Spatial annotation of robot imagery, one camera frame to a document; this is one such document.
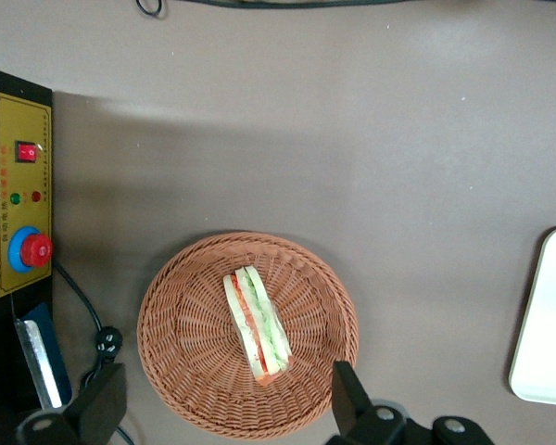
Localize sandwich with tomato and lettuce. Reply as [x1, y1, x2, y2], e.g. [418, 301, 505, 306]
[221, 264, 294, 388]

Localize long black cable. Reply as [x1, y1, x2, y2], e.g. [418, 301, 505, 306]
[180, 0, 556, 10]

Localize red rocker switch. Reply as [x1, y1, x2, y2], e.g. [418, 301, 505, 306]
[14, 140, 39, 164]

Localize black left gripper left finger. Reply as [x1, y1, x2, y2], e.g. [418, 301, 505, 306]
[16, 362, 128, 445]

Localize black power cable with plug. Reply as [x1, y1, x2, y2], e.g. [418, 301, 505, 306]
[50, 259, 135, 445]

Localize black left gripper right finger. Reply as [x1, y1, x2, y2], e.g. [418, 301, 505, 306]
[326, 360, 435, 445]

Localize round brown wicker basket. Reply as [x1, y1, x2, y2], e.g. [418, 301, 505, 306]
[136, 231, 360, 440]

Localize black control box yellow panel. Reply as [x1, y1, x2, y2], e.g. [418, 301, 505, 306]
[0, 63, 73, 445]

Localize silver metal strip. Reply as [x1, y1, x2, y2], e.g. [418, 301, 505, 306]
[13, 318, 64, 409]

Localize looped black cable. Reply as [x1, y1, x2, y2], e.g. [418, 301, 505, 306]
[135, 0, 164, 19]

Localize cream plastic tray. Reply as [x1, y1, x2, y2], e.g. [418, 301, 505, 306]
[508, 225, 556, 409]

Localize red emergency stop button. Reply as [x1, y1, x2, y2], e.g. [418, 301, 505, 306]
[7, 225, 54, 274]

